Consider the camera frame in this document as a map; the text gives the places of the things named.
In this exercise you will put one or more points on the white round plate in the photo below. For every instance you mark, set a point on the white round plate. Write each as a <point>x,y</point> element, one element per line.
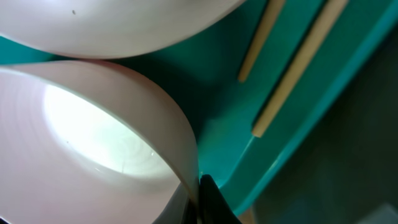
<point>107,29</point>

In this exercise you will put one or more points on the grey dishwasher rack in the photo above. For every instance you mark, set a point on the grey dishwasher rack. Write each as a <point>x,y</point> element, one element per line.
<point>345,171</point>

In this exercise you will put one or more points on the teal plastic tray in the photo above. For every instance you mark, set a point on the teal plastic tray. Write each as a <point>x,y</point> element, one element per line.
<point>201,75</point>

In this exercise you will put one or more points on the pink bowl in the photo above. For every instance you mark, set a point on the pink bowl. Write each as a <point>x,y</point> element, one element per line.
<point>92,142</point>

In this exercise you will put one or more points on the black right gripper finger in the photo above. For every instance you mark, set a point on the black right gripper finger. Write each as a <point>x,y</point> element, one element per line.
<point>212,207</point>

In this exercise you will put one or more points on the wooden chopstick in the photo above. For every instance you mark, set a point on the wooden chopstick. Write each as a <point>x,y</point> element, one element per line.
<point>318,32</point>
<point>264,28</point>

